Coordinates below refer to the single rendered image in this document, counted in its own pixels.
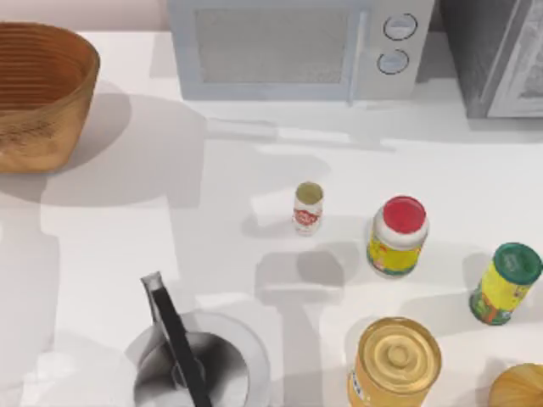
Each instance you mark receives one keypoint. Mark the red and white can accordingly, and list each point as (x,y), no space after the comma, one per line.
(307,216)

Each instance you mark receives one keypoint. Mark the white jar with red lid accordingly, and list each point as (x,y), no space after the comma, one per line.
(396,246)

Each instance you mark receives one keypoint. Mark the microwave oven door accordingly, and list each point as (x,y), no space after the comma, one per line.
(271,46)

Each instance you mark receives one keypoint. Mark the microwave knob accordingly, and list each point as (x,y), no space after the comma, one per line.
(400,26)
(393,62)

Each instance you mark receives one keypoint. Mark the large yellow can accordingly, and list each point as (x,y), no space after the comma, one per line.
(396,364)

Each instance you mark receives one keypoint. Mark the pale microwave oven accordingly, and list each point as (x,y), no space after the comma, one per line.
(420,42)

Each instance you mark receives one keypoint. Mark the woven wooden basket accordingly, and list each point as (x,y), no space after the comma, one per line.
(40,123)

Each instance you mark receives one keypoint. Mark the yellow bottle with green lid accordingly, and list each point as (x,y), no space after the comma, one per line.
(502,288)

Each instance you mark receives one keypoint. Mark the grey cabinet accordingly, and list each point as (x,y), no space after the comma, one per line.
(471,51)

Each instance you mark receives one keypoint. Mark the golden bread loaf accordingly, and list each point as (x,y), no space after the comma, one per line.
(519,388)

